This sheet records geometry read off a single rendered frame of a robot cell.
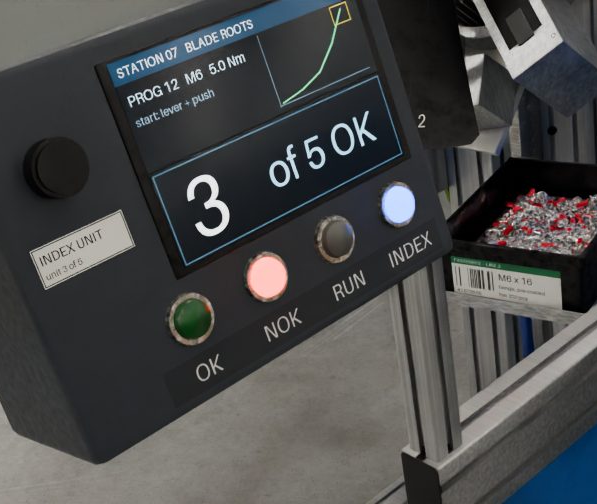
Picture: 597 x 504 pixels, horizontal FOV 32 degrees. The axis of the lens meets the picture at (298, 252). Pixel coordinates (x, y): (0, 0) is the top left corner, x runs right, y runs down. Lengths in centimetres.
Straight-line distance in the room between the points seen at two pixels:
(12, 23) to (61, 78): 331
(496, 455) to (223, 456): 149
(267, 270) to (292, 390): 193
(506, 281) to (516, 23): 35
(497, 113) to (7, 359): 92
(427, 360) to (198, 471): 156
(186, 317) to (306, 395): 193
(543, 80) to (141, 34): 81
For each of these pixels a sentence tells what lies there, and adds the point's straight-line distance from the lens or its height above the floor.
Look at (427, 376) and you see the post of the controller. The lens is 77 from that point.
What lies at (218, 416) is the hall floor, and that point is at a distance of 244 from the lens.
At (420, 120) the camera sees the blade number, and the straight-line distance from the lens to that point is 121.
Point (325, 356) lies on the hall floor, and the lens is 257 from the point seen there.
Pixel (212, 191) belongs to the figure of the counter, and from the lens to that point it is 53.
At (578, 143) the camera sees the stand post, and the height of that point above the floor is 71.
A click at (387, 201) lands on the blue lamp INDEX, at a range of 60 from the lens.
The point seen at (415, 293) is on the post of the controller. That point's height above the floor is 101.
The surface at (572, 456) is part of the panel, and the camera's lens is 100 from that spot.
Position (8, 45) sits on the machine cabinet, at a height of 54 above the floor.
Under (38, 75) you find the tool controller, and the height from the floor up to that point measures 125.
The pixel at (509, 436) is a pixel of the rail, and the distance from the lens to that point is 88.
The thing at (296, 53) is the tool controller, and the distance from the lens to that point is 57.
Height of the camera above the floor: 137
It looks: 26 degrees down
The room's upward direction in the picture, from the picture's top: 10 degrees counter-clockwise
